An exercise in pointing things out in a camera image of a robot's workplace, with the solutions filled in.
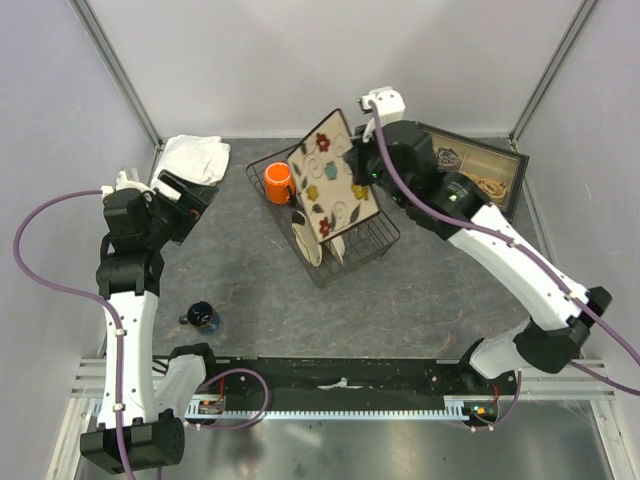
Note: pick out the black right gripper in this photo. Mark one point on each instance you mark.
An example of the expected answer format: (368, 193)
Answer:
(357, 154)

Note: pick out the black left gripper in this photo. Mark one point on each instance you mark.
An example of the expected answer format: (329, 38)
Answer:
(194, 198)

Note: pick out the orange plastic mug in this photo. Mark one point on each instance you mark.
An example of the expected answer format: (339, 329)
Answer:
(278, 183)

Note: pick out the square floral plate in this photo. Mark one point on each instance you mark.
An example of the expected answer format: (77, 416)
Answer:
(326, 189)

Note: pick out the blue ringed round plate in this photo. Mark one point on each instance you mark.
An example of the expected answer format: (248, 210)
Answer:
(337, 248)

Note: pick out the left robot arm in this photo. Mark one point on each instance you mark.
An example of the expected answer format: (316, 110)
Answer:
(140, 424)

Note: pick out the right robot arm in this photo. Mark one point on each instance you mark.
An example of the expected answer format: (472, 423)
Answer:
(561, 310)

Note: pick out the white crumpled cloth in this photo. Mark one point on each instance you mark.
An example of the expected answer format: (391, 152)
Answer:
(197, 159)

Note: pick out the black glass-lid jewelry box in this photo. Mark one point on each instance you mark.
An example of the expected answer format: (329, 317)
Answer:
(498, 172)

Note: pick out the small dark blue cup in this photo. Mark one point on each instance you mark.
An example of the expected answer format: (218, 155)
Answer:
(203, 317)

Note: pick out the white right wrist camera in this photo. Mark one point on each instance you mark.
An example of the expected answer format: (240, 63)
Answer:
(389, 102)

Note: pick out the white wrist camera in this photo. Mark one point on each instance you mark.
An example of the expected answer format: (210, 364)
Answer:
(389, 102)
(126, 179)

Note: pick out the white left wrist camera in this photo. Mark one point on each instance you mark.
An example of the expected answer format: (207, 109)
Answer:
(126, 179)

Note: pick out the black wire dish rack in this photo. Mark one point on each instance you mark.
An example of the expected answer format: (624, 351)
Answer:
(364, 243)

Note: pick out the aluminium frame rail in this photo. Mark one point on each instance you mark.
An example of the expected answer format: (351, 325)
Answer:
(111, 60)

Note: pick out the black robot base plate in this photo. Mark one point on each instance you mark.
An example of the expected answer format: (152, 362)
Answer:
(345, 384)

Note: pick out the blue slotted cable duct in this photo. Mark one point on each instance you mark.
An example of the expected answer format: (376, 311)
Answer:
(451, 411)

